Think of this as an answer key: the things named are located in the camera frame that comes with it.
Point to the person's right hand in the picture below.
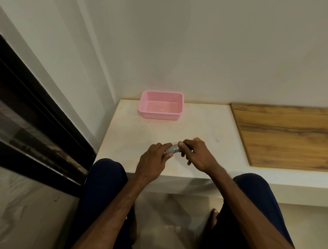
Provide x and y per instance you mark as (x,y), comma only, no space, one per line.
(201,156)

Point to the person's left hand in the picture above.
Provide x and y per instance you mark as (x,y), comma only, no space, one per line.
(151,162)

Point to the person's left fingers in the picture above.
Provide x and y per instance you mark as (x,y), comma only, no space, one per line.
(166,151)

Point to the person's right thumb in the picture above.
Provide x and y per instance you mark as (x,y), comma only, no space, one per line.
(182,145)

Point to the grey pencil sharpener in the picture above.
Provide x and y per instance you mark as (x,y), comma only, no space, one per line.
(172,148)

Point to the orange pencils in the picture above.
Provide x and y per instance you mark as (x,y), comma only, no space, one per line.
(198,139)

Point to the person's right forearm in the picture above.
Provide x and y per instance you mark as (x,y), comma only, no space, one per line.
(246,210)

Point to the person's left forearm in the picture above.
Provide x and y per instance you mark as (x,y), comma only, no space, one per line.
(110,214)

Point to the pink plastic basket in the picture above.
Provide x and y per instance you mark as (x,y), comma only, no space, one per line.
(161,105)

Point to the person's dark blue trousers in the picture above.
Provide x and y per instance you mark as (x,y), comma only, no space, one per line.
(107,189)

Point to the person's bare foot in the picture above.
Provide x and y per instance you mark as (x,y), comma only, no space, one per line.
(214,218)

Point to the wooden board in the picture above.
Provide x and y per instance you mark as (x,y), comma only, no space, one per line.
(284,137)

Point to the black window frame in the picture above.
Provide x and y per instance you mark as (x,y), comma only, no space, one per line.
(38,123)

